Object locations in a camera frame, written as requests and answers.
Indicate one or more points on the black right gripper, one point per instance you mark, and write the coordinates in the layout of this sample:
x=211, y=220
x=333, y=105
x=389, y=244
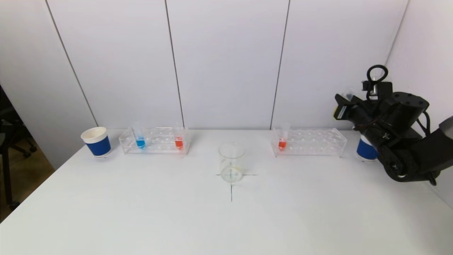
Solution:
x=342, y=108

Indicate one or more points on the clear acrylic test tube rack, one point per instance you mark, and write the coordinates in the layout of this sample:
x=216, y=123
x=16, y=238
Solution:
x=311, y=145
x=159, y=147

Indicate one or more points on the test tube with red pigment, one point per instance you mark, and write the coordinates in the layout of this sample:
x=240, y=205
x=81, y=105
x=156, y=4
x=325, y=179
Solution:
x=282, y=144
x=179, y=142

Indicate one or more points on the clear glass beaker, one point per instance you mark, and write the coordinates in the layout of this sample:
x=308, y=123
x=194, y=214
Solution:
x=231, y=166

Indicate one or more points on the test tube with blue pigment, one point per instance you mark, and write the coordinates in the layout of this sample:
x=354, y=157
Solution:
x=140, y=142

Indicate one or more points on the blue white paper cup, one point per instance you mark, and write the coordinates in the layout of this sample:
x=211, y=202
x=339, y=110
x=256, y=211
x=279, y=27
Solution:
x=99, y=145
x=364, y=150

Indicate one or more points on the black metal stand leg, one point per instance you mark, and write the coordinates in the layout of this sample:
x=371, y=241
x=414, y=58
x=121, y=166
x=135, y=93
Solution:
x=7, y=170

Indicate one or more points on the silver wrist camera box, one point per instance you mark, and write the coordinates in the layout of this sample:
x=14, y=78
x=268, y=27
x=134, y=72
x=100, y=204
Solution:
x=382, y=90

